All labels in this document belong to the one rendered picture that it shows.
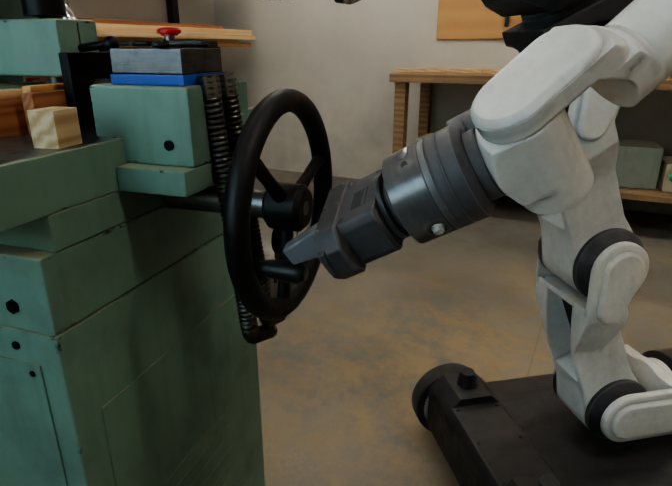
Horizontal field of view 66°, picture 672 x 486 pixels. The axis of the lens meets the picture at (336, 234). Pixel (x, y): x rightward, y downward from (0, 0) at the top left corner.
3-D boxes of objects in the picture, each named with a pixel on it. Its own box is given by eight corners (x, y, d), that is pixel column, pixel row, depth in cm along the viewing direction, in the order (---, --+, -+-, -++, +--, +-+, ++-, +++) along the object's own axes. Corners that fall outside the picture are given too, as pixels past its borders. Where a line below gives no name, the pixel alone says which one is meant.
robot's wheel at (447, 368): (407, 425, 144) (473, 419, 148) (413, 438, 140) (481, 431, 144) (414, 364, 138) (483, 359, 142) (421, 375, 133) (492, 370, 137)
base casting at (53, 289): (52, 340, 55) (35, 260, 51) (-271, 269, 72) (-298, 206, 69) (250, 216, 94) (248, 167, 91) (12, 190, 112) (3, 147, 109)
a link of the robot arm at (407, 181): (355, 308, 49) (473, 263, 44) (296, 233, 45) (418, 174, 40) (370, 233, 59) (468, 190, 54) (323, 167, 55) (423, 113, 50)
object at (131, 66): (184, 86, 57) (179, 33, 56) (103, 84, 61) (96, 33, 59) (241, 79, 69) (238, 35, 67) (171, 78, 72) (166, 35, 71)
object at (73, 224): (55, 253, 54) (48, 216, 52) (-87, 231, 60) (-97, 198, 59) (241, 170, 89) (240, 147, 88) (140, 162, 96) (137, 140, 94)
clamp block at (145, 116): (192, 169, 59) (184, 87, 56) (96, 161, 63) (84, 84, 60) (252, 146, 72) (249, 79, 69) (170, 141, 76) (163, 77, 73)
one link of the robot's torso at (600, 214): (595, 258, 113) (581, 37, 95) (657, 294, 96) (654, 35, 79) (531, 280, 111) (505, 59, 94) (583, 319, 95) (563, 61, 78)
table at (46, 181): (26, 271, 40) (9, 194, 37) (-222, 228, 49) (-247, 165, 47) (312, 141, 94) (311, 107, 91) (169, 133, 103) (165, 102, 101)
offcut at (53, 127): (59, 149, 54) (52, 110, 53) (33, 148, 55) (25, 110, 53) (83, 143, 58) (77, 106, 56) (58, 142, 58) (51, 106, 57)
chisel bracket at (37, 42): (67, 89, 67) (54, 18, 64) (-14, 86, 71) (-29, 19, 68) (107, 85, 73) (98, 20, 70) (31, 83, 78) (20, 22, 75)
